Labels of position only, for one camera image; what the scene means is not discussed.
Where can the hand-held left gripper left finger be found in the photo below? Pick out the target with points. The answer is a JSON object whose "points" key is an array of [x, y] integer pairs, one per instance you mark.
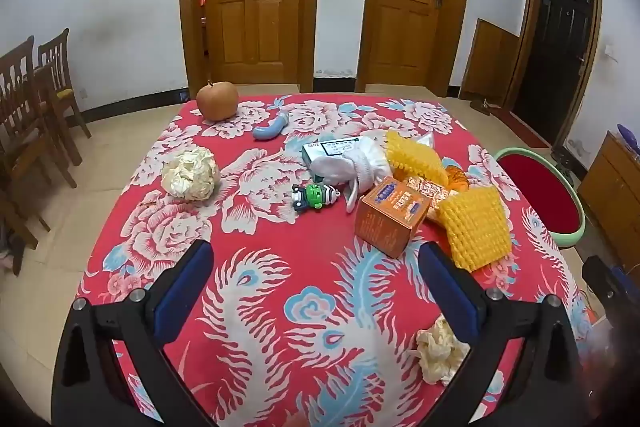
{"points": [[182, 287]]}

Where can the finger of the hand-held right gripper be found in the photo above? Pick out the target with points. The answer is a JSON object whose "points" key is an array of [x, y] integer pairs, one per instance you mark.
{"points": [[607, 287]]}

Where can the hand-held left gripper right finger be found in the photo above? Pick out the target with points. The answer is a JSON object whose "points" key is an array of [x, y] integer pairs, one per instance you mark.
{"points": [[450, 297]]}

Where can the red bucket with green rim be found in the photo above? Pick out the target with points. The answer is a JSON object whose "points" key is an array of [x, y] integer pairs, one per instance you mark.
{"points": [[540, 192]]}

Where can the yellow foam net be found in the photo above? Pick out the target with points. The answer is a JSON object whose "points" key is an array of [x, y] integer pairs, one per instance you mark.
{"points": [[477, 227], [415, 154]]}

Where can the white sock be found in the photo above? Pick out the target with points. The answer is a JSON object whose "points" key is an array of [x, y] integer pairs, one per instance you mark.
{"points": [[360, 167]]}

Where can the teal and white box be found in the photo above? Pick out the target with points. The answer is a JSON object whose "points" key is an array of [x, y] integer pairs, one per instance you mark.
{"points": [[322, 152]]}

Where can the small crumpled white tissue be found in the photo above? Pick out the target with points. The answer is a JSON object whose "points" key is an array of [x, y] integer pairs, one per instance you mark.
{"points": [[440, 352]]}

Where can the wooden sideboard cabinet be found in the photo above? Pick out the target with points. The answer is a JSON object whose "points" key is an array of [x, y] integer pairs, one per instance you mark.
{"points": [[612, 192]]}

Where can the red floral tablecloth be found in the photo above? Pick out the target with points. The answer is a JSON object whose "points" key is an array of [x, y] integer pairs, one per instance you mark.
{"points": [[280, 267]]}

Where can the orange cardboard box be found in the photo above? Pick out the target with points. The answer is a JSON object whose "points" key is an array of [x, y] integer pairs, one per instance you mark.
{"points": [[390, 217]]}

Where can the orange snack packet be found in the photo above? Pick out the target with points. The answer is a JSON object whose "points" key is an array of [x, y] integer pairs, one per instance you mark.
{"points": [[432, 192]]}

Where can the large crumpled white tissue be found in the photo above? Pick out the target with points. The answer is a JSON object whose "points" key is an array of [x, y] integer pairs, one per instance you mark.
{"points": [[190, 174]]}

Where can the small orange fruit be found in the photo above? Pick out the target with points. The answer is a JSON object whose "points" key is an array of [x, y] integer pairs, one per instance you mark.
{"points": [[457, 177]]}

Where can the grey shoes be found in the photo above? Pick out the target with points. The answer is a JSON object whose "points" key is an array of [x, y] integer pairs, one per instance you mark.
{"points": [[562, 164]]}

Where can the purple bag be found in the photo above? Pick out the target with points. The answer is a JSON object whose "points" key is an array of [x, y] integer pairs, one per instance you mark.
{"points": [[629, 133]]}

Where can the green toy figure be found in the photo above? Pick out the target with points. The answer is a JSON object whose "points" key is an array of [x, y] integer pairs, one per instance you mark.
{"points": [[315, 197]]}

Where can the blue curved toy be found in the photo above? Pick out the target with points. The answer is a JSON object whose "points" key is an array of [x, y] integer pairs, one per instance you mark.
{"points": [[267, 132]]}

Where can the red doormat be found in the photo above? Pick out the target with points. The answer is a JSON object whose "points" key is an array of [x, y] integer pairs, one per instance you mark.
{"points": [[522, 129]]}

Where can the red apple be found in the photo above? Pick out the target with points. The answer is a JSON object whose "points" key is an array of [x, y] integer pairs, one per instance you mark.
{"points": [[217, 102]]}

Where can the brown shoes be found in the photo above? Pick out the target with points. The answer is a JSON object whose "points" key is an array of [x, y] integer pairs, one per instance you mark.
{"points": [[486, 105]]}

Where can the black entrance door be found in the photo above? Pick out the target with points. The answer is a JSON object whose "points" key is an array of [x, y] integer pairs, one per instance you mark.
{"points": [[555, 57]]}

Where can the wooden chair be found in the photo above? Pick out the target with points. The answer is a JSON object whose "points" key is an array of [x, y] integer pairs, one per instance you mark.
{"points": [[57, 72], [25, 107]]}

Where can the white light switch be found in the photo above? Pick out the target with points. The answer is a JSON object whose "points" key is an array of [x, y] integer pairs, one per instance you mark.
{"points": [[609, 51]]}

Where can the low wooden wall cabinet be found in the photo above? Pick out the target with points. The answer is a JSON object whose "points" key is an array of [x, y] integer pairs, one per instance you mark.
{"points": [[490, 62]]}

